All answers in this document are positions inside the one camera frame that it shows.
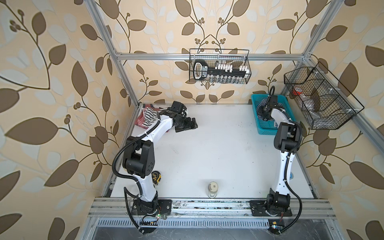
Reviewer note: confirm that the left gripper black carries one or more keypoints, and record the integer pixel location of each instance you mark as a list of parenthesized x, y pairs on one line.
[(188, 125)]

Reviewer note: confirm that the black tool set in basket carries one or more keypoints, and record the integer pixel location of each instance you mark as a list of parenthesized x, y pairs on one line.
[(220, 73)]

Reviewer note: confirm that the red striped folded tank top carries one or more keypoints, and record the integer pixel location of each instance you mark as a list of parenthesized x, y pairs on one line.
[(138, 121)]

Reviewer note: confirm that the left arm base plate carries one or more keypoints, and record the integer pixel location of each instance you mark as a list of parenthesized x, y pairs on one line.
[(163, 207)]

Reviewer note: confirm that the teal plastic basket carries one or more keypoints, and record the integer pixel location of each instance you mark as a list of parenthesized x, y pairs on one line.
[(269, 127)]

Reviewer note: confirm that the aluminium front rail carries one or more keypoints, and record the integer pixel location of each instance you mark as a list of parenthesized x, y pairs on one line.
[(206, 213)]

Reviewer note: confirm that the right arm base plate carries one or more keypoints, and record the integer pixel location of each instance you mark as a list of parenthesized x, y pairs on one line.
[(262, 209)]

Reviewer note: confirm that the back wall wire basket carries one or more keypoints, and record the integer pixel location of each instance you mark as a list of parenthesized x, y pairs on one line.
[(224, 56)]

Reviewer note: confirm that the black white striped tank top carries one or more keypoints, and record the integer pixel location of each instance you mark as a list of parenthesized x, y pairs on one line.
[(150, 116)]

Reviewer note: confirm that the small white jar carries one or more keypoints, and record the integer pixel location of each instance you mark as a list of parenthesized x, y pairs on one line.
[(213, 188)]

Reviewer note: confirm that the right wall wire basket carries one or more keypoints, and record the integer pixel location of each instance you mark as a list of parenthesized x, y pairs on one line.
[(327, 102)]

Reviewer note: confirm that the yellow black tape measure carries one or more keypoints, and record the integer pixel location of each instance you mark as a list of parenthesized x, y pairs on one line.
[(156, 177)]

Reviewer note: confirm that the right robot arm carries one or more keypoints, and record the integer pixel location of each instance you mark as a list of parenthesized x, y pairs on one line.
[(287, 141)]

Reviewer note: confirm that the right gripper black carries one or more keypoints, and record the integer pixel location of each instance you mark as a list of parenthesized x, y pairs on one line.
[(260, 112)]

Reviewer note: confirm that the wall wire basket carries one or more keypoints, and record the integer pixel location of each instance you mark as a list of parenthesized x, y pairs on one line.
[(224, 56), (327, 102)]

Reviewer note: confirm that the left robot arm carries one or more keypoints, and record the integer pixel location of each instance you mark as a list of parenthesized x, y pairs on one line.
[(136, 160)]

